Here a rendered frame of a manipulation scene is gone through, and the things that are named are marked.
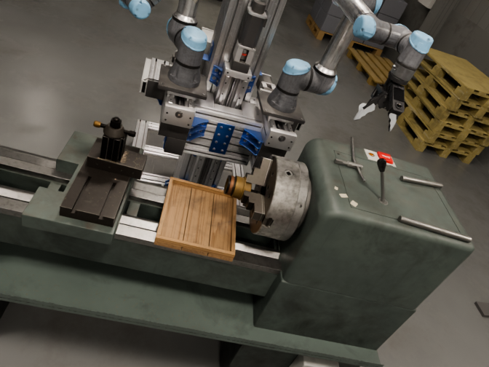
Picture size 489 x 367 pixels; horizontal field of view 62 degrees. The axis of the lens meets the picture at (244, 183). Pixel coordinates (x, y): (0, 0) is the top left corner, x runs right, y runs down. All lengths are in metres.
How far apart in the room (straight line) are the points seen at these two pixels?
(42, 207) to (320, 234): 0.95
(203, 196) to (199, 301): 0.45
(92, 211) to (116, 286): 0.45
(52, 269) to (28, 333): 0.55
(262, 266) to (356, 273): 0.36
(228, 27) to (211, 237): 0.99
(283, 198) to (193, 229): 0.39
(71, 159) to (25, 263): 0.46
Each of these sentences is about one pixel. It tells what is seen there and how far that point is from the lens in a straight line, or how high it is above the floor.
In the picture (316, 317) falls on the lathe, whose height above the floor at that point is 0.69.
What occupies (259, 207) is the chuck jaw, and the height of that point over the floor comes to 1.10.
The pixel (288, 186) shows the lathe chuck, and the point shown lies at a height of 1.21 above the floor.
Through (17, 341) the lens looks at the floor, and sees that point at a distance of 2.30.
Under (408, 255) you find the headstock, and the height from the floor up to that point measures 1.14.
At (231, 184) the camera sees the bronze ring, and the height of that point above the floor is 1.11.
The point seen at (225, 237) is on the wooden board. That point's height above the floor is 0.88.
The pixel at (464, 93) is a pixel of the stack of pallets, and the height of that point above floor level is 0.86.
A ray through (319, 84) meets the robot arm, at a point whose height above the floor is 1.33.
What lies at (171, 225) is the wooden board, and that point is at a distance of 1.59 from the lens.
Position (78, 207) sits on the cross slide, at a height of 0.97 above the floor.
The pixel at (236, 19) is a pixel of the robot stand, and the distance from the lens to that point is 2.02.
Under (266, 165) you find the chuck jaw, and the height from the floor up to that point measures 1.19.
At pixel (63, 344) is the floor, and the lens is 2.29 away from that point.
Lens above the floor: 2.01
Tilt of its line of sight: 36 degrees down
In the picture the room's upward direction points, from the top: 23 degrees clockwise
